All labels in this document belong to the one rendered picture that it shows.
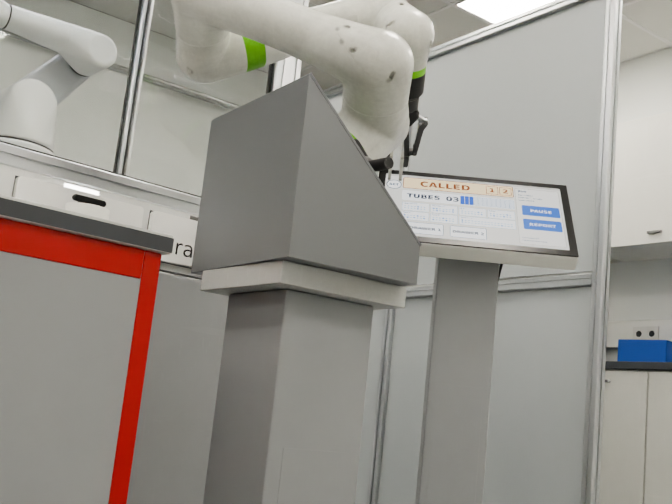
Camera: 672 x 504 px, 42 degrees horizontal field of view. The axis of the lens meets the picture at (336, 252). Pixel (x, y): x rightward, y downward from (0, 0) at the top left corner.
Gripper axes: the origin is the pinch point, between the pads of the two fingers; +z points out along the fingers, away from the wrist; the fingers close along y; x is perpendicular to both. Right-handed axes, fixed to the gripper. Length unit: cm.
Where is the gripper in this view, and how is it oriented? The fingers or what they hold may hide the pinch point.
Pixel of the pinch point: (396, 165)
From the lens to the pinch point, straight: 217.5
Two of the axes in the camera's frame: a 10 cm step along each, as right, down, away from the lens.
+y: -9.9, -1.0, 0.5
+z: -0.4, 7.7, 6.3
